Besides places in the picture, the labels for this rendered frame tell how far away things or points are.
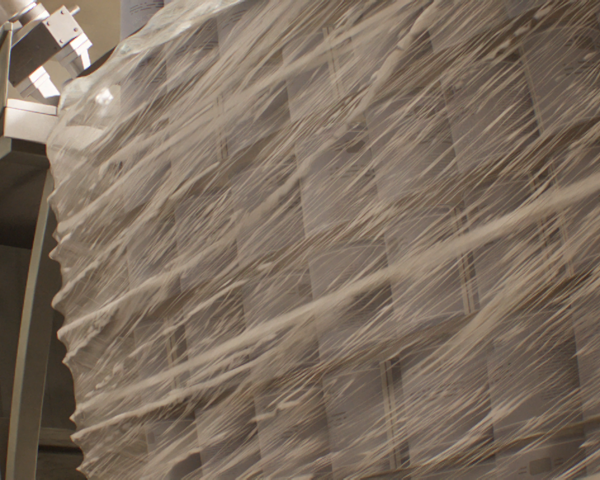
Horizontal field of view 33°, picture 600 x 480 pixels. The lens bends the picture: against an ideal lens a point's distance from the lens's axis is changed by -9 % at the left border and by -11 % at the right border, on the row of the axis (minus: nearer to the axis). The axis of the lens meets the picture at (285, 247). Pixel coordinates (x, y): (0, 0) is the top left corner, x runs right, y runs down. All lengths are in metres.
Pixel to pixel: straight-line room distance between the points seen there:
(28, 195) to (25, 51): 0.23
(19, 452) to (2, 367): 0.16
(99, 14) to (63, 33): 7.30
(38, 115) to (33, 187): 0.22
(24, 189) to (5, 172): 0.06
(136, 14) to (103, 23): 7.81
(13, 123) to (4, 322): 0.35
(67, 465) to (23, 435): 0.46
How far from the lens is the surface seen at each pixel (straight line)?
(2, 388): 1.23
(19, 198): 1.23
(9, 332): 1.25
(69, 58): 1.32
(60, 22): 1.33
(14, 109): 0.98
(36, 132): 0.99
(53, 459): 1.52
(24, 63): 1.37
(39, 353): 1.09
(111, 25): 8.83
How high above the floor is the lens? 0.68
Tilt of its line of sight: 15 degrees up
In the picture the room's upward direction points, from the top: 5 degrees counter-clockwise
